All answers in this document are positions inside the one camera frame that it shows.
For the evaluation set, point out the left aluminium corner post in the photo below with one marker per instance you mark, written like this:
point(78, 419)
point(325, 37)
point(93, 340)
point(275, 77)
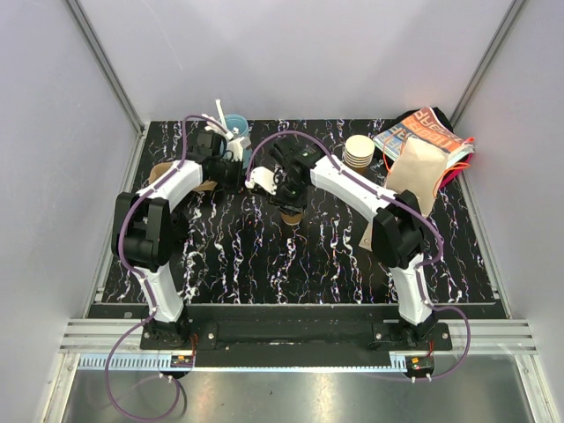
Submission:
point(101, 58)

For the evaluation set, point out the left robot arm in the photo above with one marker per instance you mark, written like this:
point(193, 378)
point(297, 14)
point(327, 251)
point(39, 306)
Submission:
point(145, 230)

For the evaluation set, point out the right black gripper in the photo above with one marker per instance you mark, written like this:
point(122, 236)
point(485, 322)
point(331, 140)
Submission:
point(280, 201)

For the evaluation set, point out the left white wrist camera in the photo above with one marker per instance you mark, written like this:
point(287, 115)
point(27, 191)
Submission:
point(240, 149)

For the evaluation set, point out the right aluminium corner post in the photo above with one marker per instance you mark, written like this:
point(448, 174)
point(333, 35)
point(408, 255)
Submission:
point(493, 48)

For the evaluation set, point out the aluminium corner post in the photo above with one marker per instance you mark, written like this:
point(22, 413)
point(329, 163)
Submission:
point(493, 48)
point(101, 58)

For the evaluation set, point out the blue cup with stirrers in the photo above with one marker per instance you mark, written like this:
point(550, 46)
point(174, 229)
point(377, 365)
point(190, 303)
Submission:
point(238, 122)

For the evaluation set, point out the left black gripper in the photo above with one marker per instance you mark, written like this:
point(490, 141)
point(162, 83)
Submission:
point(237, 184)

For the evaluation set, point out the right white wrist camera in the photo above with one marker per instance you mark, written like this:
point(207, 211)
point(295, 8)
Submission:
point(262, 178)

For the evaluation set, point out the stack of paper cups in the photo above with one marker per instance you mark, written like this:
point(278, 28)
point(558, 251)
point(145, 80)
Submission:
point(359, 151)

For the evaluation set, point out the brown paper takeout bag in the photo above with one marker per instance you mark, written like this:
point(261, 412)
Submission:
point(419, 167)

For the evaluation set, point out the single brown paper cup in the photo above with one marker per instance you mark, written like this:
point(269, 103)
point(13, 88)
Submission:
point(291, 220)

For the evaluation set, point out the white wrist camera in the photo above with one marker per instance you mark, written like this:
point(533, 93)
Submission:
point(240, 149)
point(262, 178)

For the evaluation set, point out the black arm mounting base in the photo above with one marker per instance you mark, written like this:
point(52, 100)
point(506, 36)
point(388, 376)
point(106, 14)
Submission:
point(375, 327)

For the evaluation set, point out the aluminium frame rail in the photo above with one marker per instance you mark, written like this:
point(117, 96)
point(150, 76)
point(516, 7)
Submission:
point(314, 346)

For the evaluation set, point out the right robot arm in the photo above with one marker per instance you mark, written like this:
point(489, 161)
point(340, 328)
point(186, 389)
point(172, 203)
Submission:
point(397, 231)

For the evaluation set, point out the cardboard cup carrier stack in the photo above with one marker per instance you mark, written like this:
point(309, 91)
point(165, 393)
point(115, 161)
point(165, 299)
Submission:
point(167, 175)

